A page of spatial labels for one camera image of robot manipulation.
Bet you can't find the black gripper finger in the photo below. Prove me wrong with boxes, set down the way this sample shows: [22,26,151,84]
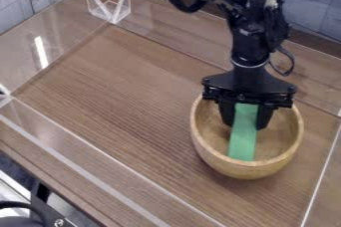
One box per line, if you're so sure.
[218,101,235,126]
[255,104,275,130]

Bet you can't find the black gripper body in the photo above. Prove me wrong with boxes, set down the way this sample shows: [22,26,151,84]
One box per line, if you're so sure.
[200,68,297,109]

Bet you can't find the wooden bowl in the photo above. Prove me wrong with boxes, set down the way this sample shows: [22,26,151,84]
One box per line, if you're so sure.
[188,97,305,180]

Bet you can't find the green stick block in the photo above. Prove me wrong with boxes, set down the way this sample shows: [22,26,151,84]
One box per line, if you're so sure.
[227,104,258,161]

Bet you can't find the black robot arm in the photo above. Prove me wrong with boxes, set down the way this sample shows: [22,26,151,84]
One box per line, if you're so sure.
[168,0,297,129]

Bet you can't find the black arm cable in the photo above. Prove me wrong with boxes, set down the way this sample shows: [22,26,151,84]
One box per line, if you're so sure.
[267,46,295,78]

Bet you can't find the clear acrylic tray wall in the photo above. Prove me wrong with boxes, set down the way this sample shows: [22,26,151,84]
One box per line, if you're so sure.
[0,0,341,227]

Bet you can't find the clear acrylic corner bracket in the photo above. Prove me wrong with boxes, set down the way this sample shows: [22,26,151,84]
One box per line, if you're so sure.
[87,0,131,24]

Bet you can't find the black table frame bracket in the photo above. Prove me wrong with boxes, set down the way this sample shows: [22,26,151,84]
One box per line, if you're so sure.
[0,180,85,227]

